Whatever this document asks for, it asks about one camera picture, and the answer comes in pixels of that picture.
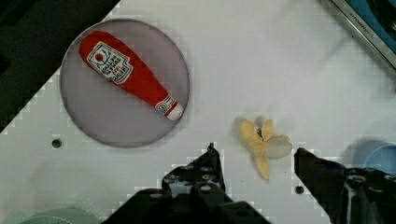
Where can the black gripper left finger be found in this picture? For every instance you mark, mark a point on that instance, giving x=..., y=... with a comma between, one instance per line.
x=190, y=194

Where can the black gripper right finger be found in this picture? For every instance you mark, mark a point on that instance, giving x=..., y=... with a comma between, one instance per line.
x=348, y=195

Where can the yellow plush banana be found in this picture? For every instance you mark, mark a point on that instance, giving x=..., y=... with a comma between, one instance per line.
x=263, y=144

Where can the green mug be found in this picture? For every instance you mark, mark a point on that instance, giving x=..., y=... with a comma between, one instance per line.
x=55, y=216

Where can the blue bowl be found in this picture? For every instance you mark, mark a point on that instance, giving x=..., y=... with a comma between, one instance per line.
x=379, y=155

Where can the grey round plate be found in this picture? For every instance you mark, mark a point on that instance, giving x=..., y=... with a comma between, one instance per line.
x=110, y=115

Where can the red plush ketchup bottle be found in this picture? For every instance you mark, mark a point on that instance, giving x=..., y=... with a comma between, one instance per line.
x=117, y=63

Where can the black toaster oven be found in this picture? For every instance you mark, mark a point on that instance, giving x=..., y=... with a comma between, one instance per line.
x=374, y=21

